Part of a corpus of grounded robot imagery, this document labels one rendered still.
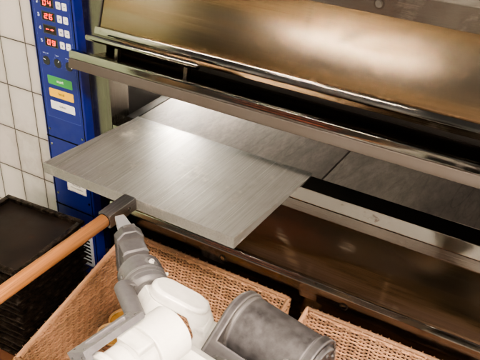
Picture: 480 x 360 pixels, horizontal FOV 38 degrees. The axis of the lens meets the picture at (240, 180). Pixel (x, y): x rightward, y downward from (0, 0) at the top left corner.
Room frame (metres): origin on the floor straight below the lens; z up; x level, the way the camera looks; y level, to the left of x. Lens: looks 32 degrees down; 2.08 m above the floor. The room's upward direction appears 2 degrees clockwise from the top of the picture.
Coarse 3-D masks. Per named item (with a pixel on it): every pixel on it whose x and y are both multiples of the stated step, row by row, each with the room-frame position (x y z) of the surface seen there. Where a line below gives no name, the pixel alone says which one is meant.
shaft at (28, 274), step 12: (84, 228) 1.20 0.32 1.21; (96, 228) 1.21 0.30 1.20; (72, 240) 1.16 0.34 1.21; (84, 240) 1.18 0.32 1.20; (48, 252) 1.11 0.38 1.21; (60, 252) 1.12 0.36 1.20; (36, 264) 1.08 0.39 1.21; (48, 264) 1.09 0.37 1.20; (12, 276) 1.04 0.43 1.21; (24, 276) 1.04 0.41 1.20; (36, 276) 1.06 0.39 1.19; (0, 288) 1.00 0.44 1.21; (12, 288) 1.01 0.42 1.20; (0, 300) 0.98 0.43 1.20
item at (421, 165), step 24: (96, 72) 1.55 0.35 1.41; (120, 72) 1.52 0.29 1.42; (168, 72) 1.58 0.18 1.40; (192, 72) 1.61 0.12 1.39; (168, 96) 1.45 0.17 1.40; (192, 96) 1.42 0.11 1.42; (264, 96) 1.47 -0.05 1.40; (288, 96) 1.49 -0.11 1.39; (264, 120) 1.32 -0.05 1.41; (288, 120) 1.30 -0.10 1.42; (336, 120) 1.35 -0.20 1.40; (360, 120) 1.37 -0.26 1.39; (336, 144) 1.24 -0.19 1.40; (360, 144) 1.22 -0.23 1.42; (432, 144) 1.26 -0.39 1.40; (456, 144) 1.28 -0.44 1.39; (432, 168) 1.14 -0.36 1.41
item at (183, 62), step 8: (88, 40) 1.63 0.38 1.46; (96, 40) 1.62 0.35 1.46; (104, 40) 1.61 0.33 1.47; (112, 40) 1.60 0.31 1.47; (120, 48) 1.58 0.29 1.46; (128, 48) 1.57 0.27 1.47; (136, 48) 1.56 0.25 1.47; (120, 56) 1.59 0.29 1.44; (152, 56) 1.53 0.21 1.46; (160, 56) 1.52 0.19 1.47; (168, 56) 1.51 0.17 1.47; (184, 64) 1.48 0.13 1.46; (192, 64) 1.48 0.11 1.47; (184, 72) 1.48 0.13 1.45
